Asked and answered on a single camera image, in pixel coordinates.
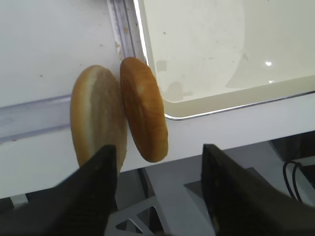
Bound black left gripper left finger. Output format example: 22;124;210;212
0;145;117;236

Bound left long clear rail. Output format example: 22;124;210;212
107;0;142;60

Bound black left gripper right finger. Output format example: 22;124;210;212
202;144;315;236

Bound lower left clear holder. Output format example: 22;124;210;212
0;95;71;144

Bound golden bun bottom half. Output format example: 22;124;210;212
120;57;168;163

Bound pale bun bottom half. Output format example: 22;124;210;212
70;65;127;171

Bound black cables under table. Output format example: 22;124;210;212
282;161;315;203

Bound white metal tray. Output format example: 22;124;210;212
134;0;315;119

